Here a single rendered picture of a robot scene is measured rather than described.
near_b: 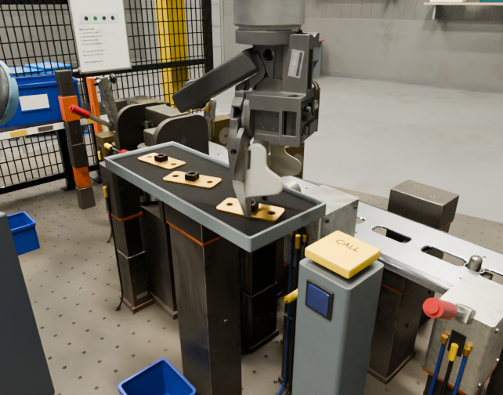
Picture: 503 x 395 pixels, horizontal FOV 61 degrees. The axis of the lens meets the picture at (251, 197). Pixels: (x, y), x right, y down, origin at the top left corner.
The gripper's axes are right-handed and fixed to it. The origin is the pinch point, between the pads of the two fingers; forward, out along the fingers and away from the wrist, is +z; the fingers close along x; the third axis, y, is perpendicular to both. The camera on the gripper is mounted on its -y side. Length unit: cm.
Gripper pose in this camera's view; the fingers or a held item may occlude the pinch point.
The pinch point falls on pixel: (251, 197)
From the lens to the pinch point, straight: 54.0
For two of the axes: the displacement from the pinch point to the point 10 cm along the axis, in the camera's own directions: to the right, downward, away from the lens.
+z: 0.0, 9.1, 4.2
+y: 9.1, 1.7, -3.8
